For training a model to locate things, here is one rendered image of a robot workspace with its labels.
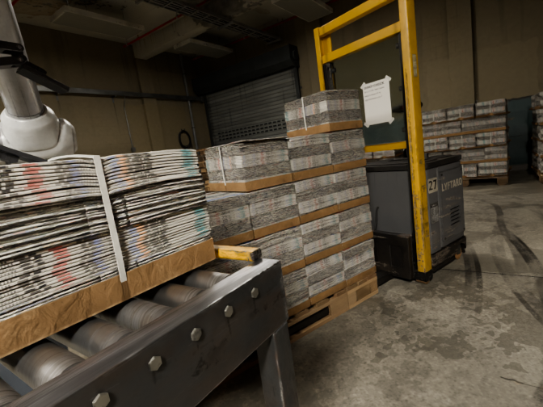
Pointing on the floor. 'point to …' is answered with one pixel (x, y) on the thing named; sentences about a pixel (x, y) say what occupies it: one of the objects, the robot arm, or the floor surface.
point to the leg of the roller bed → (278, 370)
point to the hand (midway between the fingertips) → (48, 123)
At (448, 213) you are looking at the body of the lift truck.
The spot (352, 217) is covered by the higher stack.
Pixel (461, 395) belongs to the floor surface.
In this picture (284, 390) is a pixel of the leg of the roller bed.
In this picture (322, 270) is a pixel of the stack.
